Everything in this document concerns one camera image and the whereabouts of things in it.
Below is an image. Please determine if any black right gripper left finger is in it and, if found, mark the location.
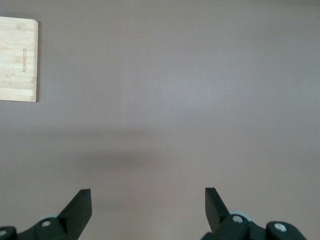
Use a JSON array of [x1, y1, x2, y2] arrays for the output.
[[0, 189, 93, 240]]

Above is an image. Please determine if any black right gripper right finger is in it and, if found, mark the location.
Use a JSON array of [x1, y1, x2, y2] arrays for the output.
[[201, 187, 307, 240]]

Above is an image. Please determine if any bamboo cutting board metal handle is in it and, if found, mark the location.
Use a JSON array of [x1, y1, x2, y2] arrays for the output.
[[0, 16, 39, 103]]

